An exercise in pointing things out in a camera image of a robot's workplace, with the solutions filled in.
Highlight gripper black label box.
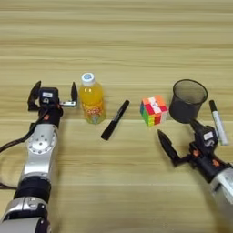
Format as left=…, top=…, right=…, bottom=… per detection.
left=38, top=86, right=60, bottom=106
left=196, top=127, right=219, bottom=150

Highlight white marker pen black cap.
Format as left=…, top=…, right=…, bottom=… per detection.
left=208, top=99, right=229, bottom=147

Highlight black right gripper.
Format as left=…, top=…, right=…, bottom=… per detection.
left=157, top=118, right=233, bottom=184

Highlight orange juice bottle white cap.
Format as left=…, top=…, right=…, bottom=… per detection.
left=78, top=72, right=107, bottom=125

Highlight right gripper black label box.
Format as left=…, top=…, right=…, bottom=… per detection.
left=196, top=127, right=219, bottom=150

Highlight black mesh pen cup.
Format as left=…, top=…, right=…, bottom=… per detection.
left=168, top=78, right=209, bottom=125

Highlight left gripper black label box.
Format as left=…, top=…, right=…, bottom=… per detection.
left=38, top=86, right=60, bottom=106

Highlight multicolour puzzle cube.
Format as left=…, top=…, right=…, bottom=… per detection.
left=139, top=95, right=169, bottom=127

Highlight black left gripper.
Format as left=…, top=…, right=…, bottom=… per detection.
left=27, top=80, right=79, bottom=129

